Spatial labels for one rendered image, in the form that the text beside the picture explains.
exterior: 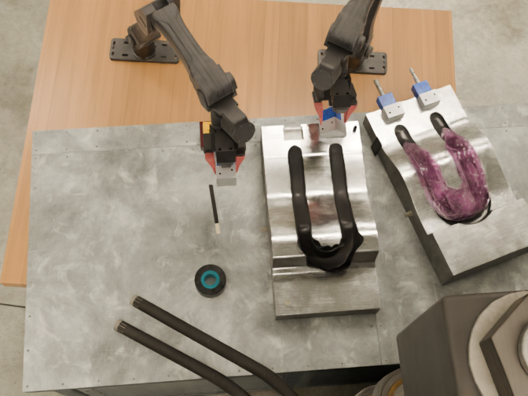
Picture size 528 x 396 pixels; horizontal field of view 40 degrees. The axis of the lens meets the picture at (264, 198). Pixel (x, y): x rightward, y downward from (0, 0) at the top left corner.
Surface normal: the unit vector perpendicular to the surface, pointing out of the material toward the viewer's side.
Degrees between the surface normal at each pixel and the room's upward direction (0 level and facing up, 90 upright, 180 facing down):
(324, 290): 0
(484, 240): 0
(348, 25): 14
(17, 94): 0
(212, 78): 9
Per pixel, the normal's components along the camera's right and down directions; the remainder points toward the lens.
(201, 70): 0.11, -0.22
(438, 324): -1.00, 0.06
